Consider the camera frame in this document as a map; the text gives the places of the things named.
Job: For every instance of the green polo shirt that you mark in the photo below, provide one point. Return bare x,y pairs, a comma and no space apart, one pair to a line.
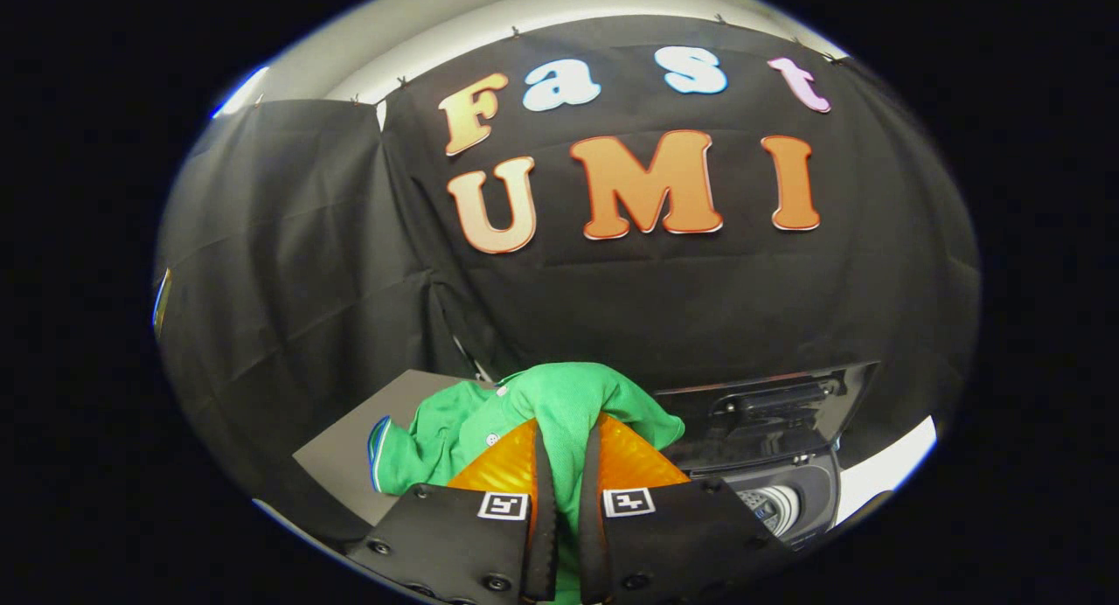
559,395

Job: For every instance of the white board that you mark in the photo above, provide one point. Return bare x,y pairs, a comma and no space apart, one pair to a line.
887,469

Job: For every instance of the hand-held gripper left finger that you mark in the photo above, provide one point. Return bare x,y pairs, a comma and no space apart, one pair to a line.
542,518

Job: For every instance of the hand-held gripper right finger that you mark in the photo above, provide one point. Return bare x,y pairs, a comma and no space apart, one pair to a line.
592,518

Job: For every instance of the grey cabinet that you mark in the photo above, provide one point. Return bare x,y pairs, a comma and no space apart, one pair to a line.
350,452

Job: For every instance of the dark glass washing machine lid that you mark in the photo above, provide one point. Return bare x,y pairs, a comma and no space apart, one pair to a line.
769,413

